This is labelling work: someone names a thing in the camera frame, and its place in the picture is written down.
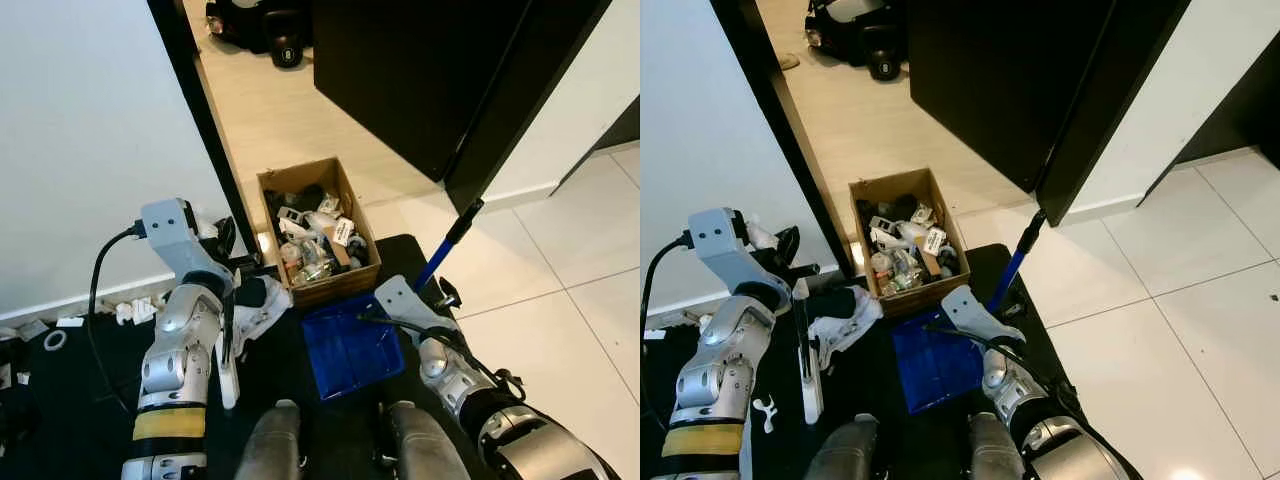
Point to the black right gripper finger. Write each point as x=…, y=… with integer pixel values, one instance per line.
x=1014, y=303
x=451, y=290

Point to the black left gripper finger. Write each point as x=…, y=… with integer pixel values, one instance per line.
x=808, y=270
x=248, y=267
x=226, y=238
x=788, y=247

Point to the white hand brush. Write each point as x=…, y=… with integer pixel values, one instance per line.
x=229, y=385
x=813, y=400

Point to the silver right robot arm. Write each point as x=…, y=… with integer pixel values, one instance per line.
x=445, y=365
x=1005, y=375

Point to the black floor mat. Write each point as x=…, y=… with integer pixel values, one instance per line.
x=60, y=430
x=900, y=440

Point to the white crumpled cloth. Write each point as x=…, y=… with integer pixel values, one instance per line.
x=852, y=338
x=268, y=320

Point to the clear plastic bottle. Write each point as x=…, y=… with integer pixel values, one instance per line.
x=308, y=265
x=900, y=270

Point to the brown cardboard box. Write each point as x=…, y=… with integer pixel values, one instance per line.
x=925, y=300
x=335, y=290

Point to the white printed tag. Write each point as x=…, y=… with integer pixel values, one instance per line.
x=343, y=232
x=935, y=240

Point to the white crumpled paper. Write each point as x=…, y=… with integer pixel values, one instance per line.
x=130, y=312

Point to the white Y-shaped plastic piece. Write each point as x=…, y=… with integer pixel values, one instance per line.
x=767, y=412

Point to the grey right robot leg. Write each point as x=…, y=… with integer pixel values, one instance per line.
x=420, y=450
x=995, y=455

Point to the grey robot leg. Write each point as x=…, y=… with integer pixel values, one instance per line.
x=995, y=455
x=420, y=450
x=845, y=455
x=268, y=445

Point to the small white paper slip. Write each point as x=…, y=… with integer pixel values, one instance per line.
x=655, y=334
x=70, y=322

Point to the grey left robot leg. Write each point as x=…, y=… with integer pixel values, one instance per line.
x=268, y=445
x=845, y=455

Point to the black kettlebell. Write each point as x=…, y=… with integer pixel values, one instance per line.
x=885, y=62
x=287, y=48

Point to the black doorway panel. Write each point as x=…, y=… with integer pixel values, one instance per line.
x=1250, y=110
x=620, y=130

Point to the black and white gym gear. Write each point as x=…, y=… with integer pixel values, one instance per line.
x=835, y=35
x=235, y=25

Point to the wide black door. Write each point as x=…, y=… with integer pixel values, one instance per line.
x=420, y=70
x=1010, y=80

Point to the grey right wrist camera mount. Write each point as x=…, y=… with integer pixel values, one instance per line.
x=965, y=310
x=400, y=300

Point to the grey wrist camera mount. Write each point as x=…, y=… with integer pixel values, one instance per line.
x=170, y=230
x=400, y=300
x=722, y=240
x=965, y=310

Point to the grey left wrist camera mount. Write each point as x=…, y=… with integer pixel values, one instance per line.
x=170, y=230
x=722, y=240

